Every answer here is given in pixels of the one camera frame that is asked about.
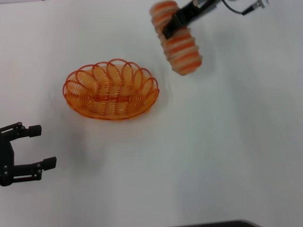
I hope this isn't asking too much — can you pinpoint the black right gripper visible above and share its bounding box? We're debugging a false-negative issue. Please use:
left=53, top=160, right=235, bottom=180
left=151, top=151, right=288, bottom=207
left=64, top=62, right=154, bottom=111
left=162, top=0, right=222, bottom=40

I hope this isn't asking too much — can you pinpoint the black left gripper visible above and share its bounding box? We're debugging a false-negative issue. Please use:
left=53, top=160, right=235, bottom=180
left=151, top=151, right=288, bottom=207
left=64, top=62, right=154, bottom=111
left=0, top=122, right=57, bottom=187

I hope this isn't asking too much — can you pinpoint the orange striped bread roll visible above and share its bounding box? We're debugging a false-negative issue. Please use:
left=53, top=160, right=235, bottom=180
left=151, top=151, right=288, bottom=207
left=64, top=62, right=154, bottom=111
left=149, top=0, right=203, bottom=76

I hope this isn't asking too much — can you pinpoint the orange woven plastic basket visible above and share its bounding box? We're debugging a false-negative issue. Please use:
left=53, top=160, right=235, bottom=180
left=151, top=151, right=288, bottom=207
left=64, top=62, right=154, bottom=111
left=62, top=58, right=160, bottom=122

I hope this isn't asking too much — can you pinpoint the dark robot torso part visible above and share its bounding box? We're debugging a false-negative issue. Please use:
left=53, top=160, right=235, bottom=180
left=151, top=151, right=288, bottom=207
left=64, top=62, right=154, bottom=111
left=169, top=219, right=258, bottom=227

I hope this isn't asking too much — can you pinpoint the right arm cable with connector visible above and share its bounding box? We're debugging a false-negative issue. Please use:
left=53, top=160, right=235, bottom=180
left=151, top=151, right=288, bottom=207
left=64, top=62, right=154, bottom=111
left=221, top=0, right=270, bottom=16

